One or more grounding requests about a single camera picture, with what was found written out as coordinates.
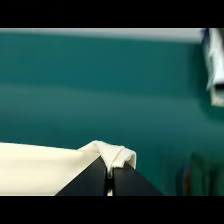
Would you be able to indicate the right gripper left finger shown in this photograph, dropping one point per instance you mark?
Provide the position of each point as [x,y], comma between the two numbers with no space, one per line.
[90,181]

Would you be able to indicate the white garment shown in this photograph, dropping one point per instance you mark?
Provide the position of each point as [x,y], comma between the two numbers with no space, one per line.
[36,166]

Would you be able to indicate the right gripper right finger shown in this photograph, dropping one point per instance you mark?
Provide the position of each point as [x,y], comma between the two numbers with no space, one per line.
[133,183]

